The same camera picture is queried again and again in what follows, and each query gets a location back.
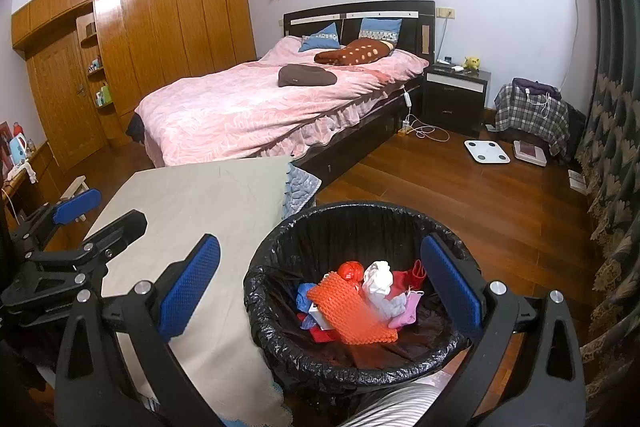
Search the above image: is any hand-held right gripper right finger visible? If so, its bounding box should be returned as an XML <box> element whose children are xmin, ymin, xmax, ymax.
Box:
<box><xmin>420</xmin><ymin>234</ymin><xmax>587</xmax><ymax>427</ymax></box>

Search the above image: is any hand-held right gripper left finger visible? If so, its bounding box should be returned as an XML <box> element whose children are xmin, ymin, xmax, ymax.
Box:
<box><xmin>54</xmin><ymin>234</ymin><xmax>223</xmax><ymax>427</ymax></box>

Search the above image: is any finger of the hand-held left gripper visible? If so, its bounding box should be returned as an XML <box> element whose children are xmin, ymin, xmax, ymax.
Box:
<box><xmin>10</xmin><ymin>188</ymin><xmax>103</xmax><ymax>250</ymax></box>
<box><xmin>75</xmin><ymin>209</ymin><xmax>148</xmax><ymax>280</ymax></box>

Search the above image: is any red cloth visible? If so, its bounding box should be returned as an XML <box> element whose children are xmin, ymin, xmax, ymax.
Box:
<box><xmin>390</xmin><ymin>259</ymin><xmax>428</xmax><ymax>295</ymax></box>

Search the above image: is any pink knitted pouch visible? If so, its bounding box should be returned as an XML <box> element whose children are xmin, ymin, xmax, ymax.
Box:
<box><xmin>387</xmin><ymin>289</ymin><xmax>426</xmax><ymax>330</ymax></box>

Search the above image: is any white cloth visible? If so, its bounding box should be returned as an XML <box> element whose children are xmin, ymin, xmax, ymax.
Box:
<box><xmin>362</xmin><ymin>260</ymin><xmax>395</xmax><ymax>295</ymax></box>

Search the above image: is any red mesh ball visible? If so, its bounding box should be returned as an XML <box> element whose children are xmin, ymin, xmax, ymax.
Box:
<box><xmin>336</xmin><ymin>261</ymin><xmax>363</xmax><ymax>283</ymax></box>

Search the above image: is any orange foam net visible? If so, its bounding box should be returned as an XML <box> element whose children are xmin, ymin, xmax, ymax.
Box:
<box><xmin>306</xmin><ymin>271</ymin><xmax>400</xmax><ymax>345</ymax></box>

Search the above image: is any blue plastic bag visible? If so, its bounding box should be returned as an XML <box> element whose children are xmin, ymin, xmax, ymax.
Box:
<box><xmin>296</xmin><ymin>282</ymin><xmax>321</xmax><ymax>328</ymax></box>

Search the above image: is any black bin with bag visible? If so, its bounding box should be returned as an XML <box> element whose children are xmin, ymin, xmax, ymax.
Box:
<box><xmin>243</xmin><ymin>201</ymin><xmax>488</xmax><ymax>400</ymax></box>

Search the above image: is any small wooden stool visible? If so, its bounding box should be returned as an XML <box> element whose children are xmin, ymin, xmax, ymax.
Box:
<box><xmin>60</xmin><ymin>176</ymin><xmax>90</xmax><ymax>223</ymax></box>

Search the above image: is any light blue small appliance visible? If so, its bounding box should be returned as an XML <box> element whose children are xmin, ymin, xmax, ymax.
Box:
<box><xmin>7</xmin><ymin>134</ymin><xmax>30</xmax><ymax>165</ymax></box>

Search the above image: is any beige table cloth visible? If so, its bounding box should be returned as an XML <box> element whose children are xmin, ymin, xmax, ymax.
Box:
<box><xmin>82</xmin><ymin>157</ymin><xmax>296</xmax><ymax>427</ymax></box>

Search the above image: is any black cloth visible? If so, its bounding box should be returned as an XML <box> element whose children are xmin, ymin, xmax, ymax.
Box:
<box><xmin>125</xmin><ymin>112</ymin><xmax>147</xmax><ymax>144</ymax></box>

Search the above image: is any person's grey striped clothing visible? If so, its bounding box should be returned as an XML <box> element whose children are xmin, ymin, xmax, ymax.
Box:
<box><xmin>345</xmin><ymin>382</ymin><xmax>453</xmax><ymax>427</ymax></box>

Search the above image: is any white bathroom scale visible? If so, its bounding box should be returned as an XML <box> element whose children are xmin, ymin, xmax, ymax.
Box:
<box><xmin>464</xmin><ymin>138</ymin><xmax>511</xmax><ymax>165</ymax></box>

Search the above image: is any blue quilted table pad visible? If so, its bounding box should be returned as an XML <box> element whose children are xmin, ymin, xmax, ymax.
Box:
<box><xmin>282</xmin><ymin>162</ymin><xmax>323</xmax><ymax>220</ymax></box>

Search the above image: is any white and maroon floor scale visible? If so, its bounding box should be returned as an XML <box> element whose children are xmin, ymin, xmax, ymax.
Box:
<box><xmin>512</xmin><ymin>139</ymin><xmax>548</xmax><ymax>168</ymax></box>

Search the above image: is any pink bedspread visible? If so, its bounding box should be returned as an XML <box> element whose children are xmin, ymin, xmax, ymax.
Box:
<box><xmin>135</xmin><ymin>35</ymin><xmax>431</xmax><ymax>168</ymax></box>

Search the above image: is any dark nightstand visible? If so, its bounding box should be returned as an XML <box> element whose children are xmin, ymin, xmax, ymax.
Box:
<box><xmin>421</xmin><ymin>62</ymin><xmax>493</xmax><ymax>138</ymax></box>

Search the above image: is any black chair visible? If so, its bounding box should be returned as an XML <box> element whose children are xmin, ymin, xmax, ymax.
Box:
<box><xmin>567</xmin><ymin>104</ymin><xmax>588</xmax><ymax>165</ymax></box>

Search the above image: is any wooden wardrobe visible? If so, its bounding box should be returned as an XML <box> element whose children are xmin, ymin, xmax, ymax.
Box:
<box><xmin>11</xmin><ymin>0</ymin><xmax>258</xmax><ymax>168</ymax></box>

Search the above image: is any dark purple garment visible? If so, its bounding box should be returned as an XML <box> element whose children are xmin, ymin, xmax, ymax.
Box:
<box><xmin>512</xmin><ymin>78</ymin><xmax>562</xmax><ymax>100</ymax></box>

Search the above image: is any dark green patterned curtain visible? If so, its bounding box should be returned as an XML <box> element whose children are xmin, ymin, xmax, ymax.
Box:
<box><xmin>575</xmin><ymin>0</ymin><xmax>640</xmax><ymax>427</ymax></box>

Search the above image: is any dark brown pillow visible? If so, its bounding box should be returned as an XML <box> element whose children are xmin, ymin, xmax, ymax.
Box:
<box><xmin>278</xmin><ymin>64</ymin><xmax>338</xmax><ymax>88</ymax></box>

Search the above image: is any brown dotted pillow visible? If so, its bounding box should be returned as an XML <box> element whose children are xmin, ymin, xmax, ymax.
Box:
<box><xmin>314</xmin><ymin>38</ymin><xmax>396</xmax><ymax>68</ymax></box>

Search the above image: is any blue patterned pillow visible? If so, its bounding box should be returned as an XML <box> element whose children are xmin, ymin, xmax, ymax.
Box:
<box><xmin>359</xmin><ymin>18</ymin><xmax>403</xmax><ymax>44</ymax></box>

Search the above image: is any dark wooden bed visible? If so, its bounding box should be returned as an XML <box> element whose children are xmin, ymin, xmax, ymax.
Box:
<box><xmin>127</xmin><ymin>0</ymin><xmax>437</xmax><ymax>188</ymax></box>

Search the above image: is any white power strip cable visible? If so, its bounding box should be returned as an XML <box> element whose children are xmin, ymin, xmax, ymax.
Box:
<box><xmin>400</xmin><ymin>89</ymin><xmax>451</xmax><ymax>142</ymax></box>

